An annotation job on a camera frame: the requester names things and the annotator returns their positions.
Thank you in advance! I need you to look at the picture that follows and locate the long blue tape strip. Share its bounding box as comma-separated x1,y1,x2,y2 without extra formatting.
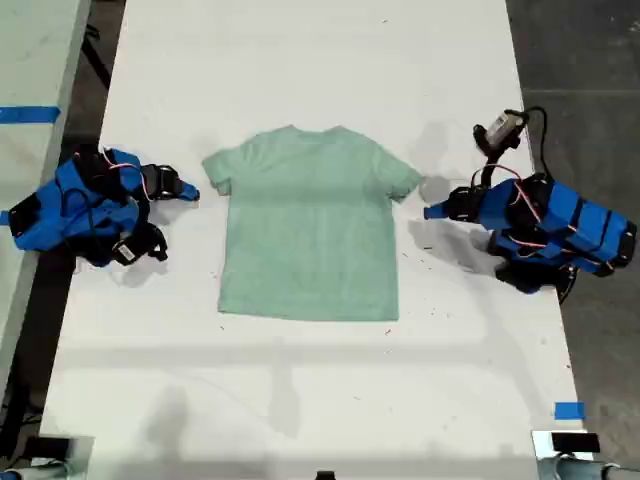
0,105,64,124

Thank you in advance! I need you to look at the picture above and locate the black stand leg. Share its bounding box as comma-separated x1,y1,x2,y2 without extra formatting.
82,22,114,94

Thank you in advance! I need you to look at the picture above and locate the square blue tape piece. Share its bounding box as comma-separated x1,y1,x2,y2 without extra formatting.
553,402,586,421

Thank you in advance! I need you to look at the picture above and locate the pale green T-shirt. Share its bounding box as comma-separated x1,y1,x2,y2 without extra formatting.
201,124,425,323

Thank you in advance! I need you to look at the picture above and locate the pale grey side table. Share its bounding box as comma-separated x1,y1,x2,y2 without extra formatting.
0,0,94,396

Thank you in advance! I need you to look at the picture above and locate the black camera cable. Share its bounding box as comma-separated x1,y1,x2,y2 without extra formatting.
58,185,101,251
519,105,554,184

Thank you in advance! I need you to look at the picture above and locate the grey metal tube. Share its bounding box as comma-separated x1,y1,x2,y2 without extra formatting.
537,457,640,480
0,462,76,480

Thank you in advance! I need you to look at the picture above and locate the black camera box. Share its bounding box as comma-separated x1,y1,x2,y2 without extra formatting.
110,224,169,265
472,108,530,151

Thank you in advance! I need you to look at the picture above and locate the black camera stalk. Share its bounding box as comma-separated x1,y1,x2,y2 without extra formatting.
472,144,501,189

